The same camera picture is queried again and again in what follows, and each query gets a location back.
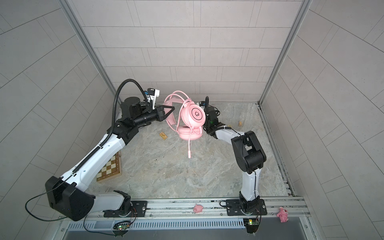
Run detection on small wooden block centre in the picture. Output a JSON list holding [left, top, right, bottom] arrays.
[[159, 132, 168, 140]]

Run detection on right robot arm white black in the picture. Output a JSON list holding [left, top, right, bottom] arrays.
[[199, 100, 267, 216]]

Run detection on pink headphones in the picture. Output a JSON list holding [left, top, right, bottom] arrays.
[[164, 91, 206, 158]]

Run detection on pink pig toy centre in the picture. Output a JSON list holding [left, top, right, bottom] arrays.
[[193, 204, 204, 214]]

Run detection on wooden chessboard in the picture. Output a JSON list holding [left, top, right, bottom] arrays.
[[96, 152, 122, 182]]

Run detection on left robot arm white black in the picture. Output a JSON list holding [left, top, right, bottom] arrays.
[[45, 105, 175, 221]]

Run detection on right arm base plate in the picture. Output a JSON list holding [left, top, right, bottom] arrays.
[[224, 199, 268, 216]]

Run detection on pink pig toy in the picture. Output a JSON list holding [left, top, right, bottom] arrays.
[[277, 207, 289, 223], [193, 204, 204, 214]]

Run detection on left arm loose black cable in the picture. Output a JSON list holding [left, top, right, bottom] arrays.
[[24, 185, 70, 223]]

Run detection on right circuit board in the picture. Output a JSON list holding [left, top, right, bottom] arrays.
[[243, 219, 260, 234]]

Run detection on left circuit board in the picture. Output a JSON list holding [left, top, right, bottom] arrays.
[[113, 221, 131, 231]]

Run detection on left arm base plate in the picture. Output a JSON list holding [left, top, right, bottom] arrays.
[[103, 201, 148, 218]]

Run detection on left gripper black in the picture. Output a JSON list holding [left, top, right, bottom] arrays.
[[131, 106, 175, 129]]

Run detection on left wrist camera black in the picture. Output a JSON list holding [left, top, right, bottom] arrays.
[[121, 88, 160, 120]]

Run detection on pink pig toy right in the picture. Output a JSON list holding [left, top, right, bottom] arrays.
[[277, 207, 289, 223]]

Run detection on aluminium rail frame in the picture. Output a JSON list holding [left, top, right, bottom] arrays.
[[56, 196, 310, 222]]

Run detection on circuit board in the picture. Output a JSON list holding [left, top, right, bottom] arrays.
[[243, 219, 260, 234], [113, 221, 131, 231]]

